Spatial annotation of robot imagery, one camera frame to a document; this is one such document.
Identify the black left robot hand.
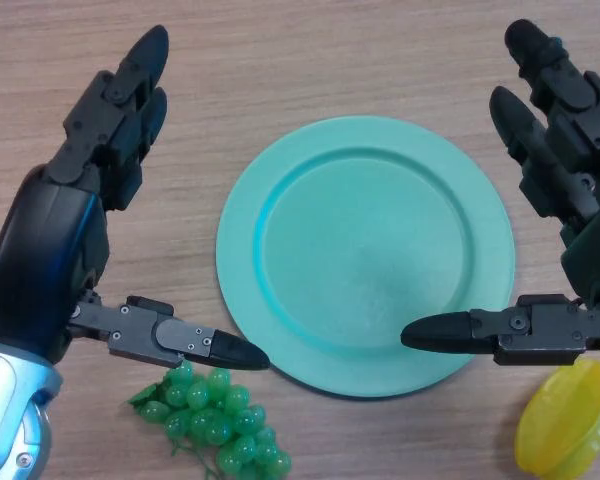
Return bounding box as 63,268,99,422
0,24,272,372

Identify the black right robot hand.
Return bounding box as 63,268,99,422
400,18,600,366

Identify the green grape bunch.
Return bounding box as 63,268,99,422
127,360,294,480

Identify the teal round plate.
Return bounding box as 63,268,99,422
215,115,516,400

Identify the yellow starfruit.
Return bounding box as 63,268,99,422
513,357,600,475

